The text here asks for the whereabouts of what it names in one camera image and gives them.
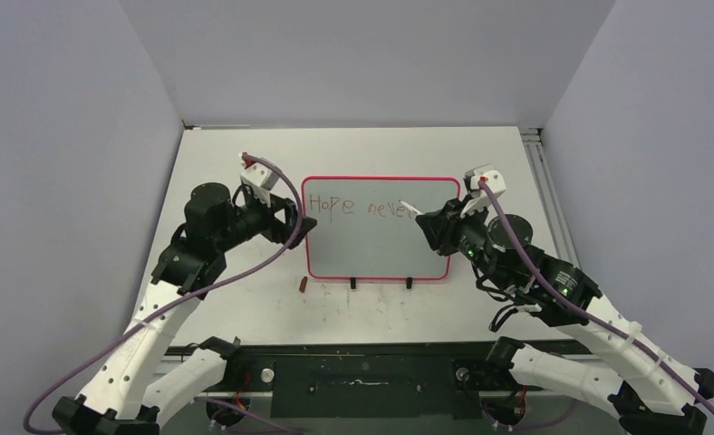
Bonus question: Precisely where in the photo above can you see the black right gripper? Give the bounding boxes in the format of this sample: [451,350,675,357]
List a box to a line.
[416,193,512,290]

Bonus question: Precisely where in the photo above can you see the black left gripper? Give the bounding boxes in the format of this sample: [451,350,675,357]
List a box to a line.
[215,187,316,253]

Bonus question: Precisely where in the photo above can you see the white whiteboard marker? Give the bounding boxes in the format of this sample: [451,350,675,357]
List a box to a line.
[400,200,422,218]

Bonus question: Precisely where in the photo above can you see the pink framed whiteboard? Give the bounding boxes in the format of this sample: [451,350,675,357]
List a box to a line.
[301,175,461,281]

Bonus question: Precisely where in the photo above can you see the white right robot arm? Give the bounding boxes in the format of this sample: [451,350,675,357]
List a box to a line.
[413,196,714,434]

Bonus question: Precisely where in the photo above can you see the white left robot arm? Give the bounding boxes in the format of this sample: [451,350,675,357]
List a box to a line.
[52,179,316,434]

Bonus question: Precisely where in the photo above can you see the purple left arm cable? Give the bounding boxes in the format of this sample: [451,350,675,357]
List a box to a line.
[23,157,305,435]

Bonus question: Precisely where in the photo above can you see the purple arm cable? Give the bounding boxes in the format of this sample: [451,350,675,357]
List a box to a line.
[23,157,305,435]
[478,180,714,435]

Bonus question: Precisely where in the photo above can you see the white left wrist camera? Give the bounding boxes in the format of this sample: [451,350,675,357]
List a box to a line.
[238,152,280,208]

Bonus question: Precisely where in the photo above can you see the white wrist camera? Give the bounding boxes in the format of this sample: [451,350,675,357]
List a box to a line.
[238,152,280,208]
[459,164,507,218]

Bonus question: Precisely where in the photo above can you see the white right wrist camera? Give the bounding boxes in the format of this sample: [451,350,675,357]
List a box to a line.
[459,164,507,218]

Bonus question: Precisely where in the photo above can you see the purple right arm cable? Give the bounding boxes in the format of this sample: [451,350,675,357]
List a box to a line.
[478,180,714,435]

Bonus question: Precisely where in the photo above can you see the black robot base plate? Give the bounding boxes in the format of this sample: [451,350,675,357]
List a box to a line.
[184,341,545,421]

